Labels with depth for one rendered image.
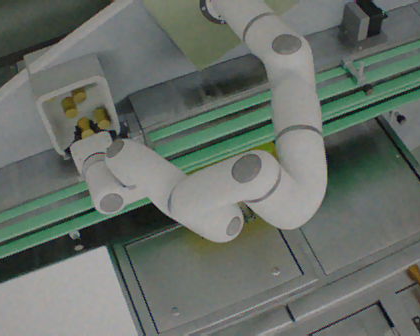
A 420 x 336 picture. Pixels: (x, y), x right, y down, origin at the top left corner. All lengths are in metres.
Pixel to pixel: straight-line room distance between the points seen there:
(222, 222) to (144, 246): 0.62
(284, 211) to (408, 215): 0.79
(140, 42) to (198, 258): 0.58
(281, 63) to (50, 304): 0.88
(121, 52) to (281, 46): 0.46
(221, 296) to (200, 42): 0.64
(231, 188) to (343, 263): 0.73
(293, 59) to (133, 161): 0.36
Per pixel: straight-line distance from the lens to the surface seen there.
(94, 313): 1.50
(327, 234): 1.60
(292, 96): 1.01
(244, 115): 1.44
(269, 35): 1.12
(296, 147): 0.96
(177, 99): 1.46
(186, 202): 0.92
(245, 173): 0.88
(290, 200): 0.92
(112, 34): 1.35
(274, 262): 1.51
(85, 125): 1.40
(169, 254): 1.53
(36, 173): 1.53
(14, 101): 1.42
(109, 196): 1.17
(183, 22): 1.30
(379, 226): 1.63
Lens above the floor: 1.78
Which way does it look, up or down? 34 degrees down
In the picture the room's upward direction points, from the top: 153 degrees clockwise
